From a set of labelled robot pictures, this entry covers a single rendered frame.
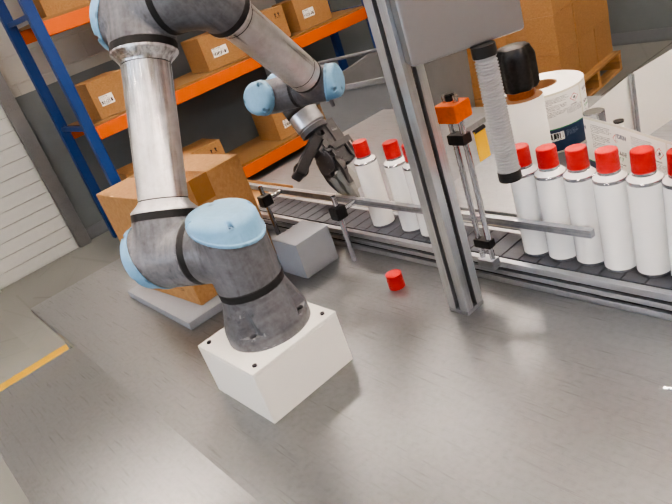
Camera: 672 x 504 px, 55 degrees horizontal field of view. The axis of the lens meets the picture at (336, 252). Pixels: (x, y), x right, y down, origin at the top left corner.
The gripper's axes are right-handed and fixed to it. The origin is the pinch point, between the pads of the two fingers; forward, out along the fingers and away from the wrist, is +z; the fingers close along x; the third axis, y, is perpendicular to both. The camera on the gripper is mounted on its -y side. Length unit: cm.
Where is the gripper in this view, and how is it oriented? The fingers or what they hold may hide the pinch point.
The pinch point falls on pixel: (354, 200)
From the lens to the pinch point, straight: 151.9
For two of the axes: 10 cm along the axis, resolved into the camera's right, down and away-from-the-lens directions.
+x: -3.9, 3.0, 8.7
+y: 7.2, -4.9, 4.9
